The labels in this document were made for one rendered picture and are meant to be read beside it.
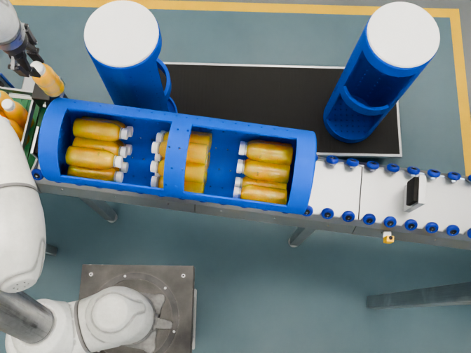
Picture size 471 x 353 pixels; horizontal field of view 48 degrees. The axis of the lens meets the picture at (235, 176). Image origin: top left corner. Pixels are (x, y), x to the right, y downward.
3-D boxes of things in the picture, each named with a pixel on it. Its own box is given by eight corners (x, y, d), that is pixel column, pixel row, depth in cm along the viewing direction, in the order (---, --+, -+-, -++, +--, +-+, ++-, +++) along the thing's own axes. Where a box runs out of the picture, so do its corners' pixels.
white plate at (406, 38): (365, 0, 203) (364, 1, 204) (369, 65, 196) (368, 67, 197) (437, 2, 204) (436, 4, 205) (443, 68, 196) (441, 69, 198)
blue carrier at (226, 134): (298, 224, 187) (312, 200, 161) (55, 191, 188) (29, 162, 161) (305, 150, 197) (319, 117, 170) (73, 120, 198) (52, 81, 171)
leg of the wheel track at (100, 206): (116, 223, 283) (87, 197, 222) (105, 221, 283) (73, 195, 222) (118, 212, 284) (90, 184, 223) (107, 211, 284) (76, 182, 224)
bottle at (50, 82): (55, 101, 172) (38, 84, 155) (39, 89, 172) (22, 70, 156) (69, 86, 173) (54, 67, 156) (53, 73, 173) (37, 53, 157)
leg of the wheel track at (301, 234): (298, 248, 282) (319, 229, 221) (287, 246, 282) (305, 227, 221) (299, 237, 283) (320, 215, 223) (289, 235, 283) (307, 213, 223)
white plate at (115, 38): (119, 80, 192) (120, 82, 193) (174, 31, 197) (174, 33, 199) (68, 33, 196) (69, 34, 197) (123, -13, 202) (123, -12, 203)
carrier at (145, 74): (151, 155, 277) (189, 118, 283) (120, 83, 193) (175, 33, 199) (113, 119, 282) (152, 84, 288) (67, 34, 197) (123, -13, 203)
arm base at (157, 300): (167, 356, 163) (164, 356, 158) (97, 344, 165) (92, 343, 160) (178, 296, 169) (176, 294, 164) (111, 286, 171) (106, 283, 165)
